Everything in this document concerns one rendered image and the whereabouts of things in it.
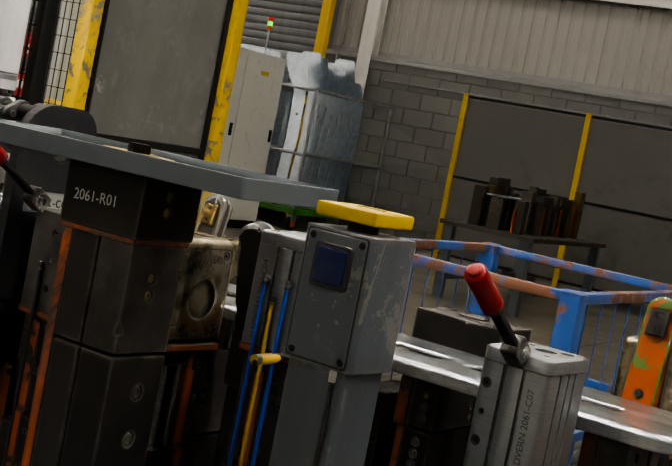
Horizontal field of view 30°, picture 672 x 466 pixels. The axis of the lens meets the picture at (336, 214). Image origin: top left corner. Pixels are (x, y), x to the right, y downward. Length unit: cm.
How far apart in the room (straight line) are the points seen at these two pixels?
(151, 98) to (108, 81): 27
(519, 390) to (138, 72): 389
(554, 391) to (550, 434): 4
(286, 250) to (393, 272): 23
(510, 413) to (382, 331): 15
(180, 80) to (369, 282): 414
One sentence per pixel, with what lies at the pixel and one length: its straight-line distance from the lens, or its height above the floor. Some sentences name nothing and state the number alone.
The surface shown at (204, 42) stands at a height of 150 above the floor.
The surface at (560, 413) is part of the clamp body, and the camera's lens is 114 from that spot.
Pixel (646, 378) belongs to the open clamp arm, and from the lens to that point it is 141.
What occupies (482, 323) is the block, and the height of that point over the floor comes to 103.
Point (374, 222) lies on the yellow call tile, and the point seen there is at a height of 115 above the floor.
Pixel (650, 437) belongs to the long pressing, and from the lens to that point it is 119.
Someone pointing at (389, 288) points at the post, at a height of 110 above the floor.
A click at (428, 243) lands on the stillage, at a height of 93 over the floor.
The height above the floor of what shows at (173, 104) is 122.
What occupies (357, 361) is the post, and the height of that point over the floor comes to 104.
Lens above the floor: 121
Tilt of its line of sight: 3 degrees down
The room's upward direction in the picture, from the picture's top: 11 degrees clockwise
